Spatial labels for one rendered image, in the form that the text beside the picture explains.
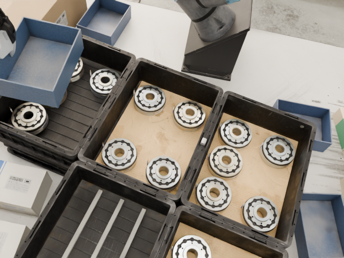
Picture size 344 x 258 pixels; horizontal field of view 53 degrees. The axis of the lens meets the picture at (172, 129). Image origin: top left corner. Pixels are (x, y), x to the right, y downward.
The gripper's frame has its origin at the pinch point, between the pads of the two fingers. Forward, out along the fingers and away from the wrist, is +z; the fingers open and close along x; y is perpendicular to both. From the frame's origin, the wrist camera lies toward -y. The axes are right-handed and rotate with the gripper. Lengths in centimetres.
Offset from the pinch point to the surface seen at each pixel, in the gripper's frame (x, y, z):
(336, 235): 96, 11, 54
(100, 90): 13.3, -11.9, 28.0
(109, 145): 22.1, 6.2, 29.4
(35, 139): 4.8, 13.1, 20.0
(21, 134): 0.7, 12.6, 19.6
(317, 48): 89, -71, 54
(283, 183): 75, 3, 39
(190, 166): 47, 10, 25
